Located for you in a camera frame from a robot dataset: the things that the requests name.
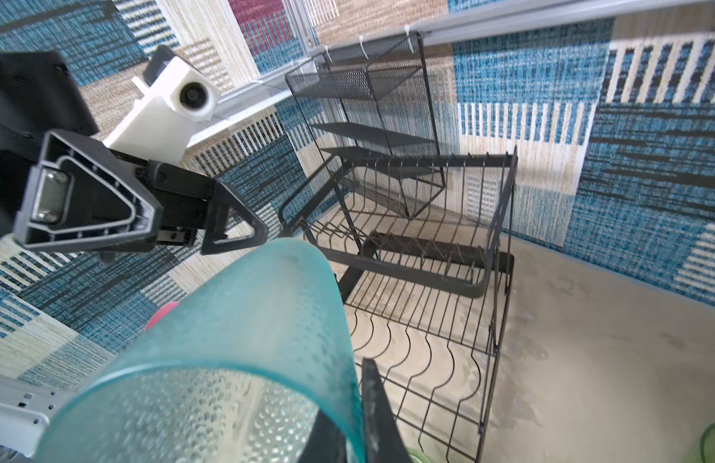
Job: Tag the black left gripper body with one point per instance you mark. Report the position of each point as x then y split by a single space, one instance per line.
184 196

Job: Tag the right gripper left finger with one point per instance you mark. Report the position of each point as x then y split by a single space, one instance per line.
325 443

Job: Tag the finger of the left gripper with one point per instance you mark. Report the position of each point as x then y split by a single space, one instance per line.
81 197
230 224

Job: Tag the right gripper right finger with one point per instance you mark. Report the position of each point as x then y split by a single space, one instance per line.
382 440

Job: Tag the bright green translucent cup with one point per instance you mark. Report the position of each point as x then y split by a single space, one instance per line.
418 456

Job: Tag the teal translucent cup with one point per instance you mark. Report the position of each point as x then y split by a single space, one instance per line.
237 372

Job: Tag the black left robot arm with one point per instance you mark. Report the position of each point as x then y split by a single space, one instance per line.
37 94

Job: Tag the pink cup left edge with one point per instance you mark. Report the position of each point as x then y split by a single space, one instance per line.
160 314

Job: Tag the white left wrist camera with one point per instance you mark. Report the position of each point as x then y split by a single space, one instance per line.
176 97

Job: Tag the black wire dish rack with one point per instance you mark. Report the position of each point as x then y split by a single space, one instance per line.
426 298

